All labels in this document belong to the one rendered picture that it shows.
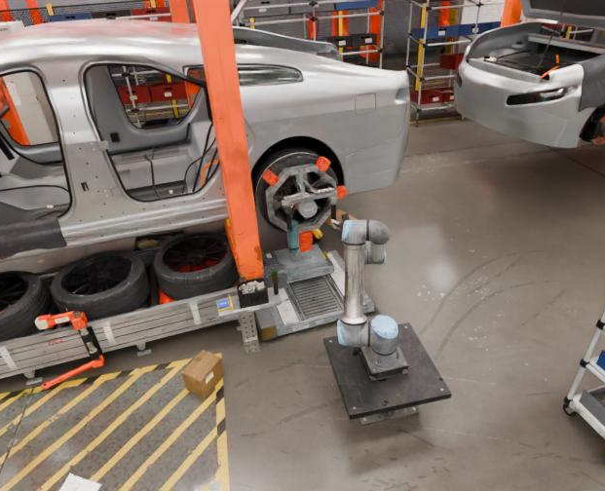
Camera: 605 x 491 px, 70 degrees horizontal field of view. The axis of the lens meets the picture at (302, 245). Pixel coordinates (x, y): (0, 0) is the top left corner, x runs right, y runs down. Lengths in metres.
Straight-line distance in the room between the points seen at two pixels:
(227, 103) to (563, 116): 3.25
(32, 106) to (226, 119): 4.96
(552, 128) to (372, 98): 2.02
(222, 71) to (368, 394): 1.95
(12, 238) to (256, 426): 2.06
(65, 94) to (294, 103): 1.45
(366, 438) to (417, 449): 0.29
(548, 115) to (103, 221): 3.95
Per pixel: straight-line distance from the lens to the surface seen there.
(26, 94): 7.25
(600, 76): 4.82
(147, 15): 6.61
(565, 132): 4.87
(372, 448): 2.81
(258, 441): 2.86
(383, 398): 2.64
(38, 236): 3.49
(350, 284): 2.45
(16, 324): 3.61
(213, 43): 2.50
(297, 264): 3.71
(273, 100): 3.17
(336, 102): 3.32
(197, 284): 3.29
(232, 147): 2.64
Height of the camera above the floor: 2.39
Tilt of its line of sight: 33 degrees down
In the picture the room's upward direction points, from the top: 4 degrees counter-clockwise
